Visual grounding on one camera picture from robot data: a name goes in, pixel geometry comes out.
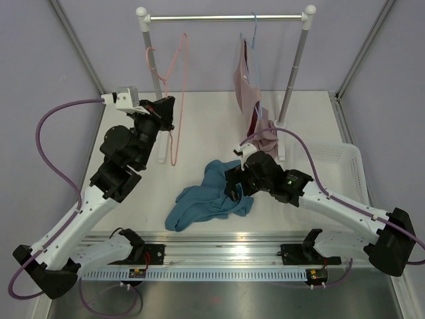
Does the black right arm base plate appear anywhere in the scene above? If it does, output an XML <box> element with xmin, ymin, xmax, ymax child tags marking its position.
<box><xmin>279</xmin><ymin>244</ymin><xmax>341</xmax><ymax>266</ymax></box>

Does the aluminium frame post right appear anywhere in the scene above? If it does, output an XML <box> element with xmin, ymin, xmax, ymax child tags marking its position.
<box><xmin>329</xmin><ymin>0</ymin><xmax>398</xmax><ymax>145</ymax></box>

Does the white slotted cable duct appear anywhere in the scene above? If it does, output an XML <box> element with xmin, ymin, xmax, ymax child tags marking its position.
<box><xmin>83</xmin><ymin>267</ymin><xmax>307</xmax><ymax>282</ymax></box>

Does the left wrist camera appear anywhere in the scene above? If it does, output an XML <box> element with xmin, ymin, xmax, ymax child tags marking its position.
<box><xmin>101</xmin><ymin>86</ymin><xmax>149</xmax><ymax>115</ymax></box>

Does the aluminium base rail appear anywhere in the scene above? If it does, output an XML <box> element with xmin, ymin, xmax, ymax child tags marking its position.
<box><xmin>137</xmin><ymin>231</ymin><xmax>307</xmax><ymax>268</ymax></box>

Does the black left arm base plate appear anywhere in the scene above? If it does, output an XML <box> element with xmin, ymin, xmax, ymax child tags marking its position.
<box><xmin>112</xmin><ymin>243</ymin><xmax>165</xmax><ymax>266</ymax></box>

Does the pink tank top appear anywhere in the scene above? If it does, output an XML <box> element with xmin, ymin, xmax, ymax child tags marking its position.
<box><xmin>233</xmin><ymin>37</ymin><xmax>278</xmax><ymax>158</ymax></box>

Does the white plastic basket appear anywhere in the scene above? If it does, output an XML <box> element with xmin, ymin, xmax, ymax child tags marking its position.
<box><xmin>288</xmin><ymin>140</ymin><xmax>369</xmax><ymax>230</ymax></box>

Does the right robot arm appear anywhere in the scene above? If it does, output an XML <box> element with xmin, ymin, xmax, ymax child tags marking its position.
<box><xmin>224</xmin><ymin>151</ymin><xmax>416</xmax><ymax>276</ymax></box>

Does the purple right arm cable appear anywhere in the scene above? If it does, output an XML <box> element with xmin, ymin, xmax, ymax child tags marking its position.
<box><xmin>240</xmin><ymin>128</ymin><xmax>425</xmax><ymax>290</ymax></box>

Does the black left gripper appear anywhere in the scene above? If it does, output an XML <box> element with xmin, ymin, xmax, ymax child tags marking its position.
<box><xmin>131</xmin><ymin>96</ymin><xmax>175</xmax><ymax>169</ymax></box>

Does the white clothes rack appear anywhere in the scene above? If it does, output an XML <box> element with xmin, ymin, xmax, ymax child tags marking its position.
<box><xmin>135</xmin><ymin>5</ymin><xmax>316</xmax><ymax>166</ymax></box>

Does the aluminium frame post left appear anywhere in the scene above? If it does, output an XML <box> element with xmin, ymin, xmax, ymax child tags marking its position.
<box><xmin>46</xmin><ymin>0</ymin><xmax>107</xmax><ymax>95</ymax></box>

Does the teal tank top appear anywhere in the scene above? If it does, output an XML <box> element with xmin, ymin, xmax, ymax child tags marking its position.
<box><xmin>165</xmin><ymin>159</ymin><xmax>254</xmax><ymax>232</ymax></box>

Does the aluminium frame post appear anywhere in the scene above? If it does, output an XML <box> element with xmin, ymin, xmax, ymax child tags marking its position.
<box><xmin>329</xmin><ymin>0</ymin><xmax>398</xmax><ymax>145</ymax></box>
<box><xmin>46</xmin><ymin>0</ymin><xmax>107</xmax><ymax>95</ymax></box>

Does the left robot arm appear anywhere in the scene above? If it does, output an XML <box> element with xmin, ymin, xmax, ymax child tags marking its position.
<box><xmin>13</xmin><ymin>93</ymin><xmax>175</xmax><ymax>300</ymax></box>

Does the blue wire hanger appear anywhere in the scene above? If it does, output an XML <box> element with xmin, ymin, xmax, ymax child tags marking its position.
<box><xmin>251</xmin><ymin>12</ymin><xmax>263</xmax><ymax>118</ymax></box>

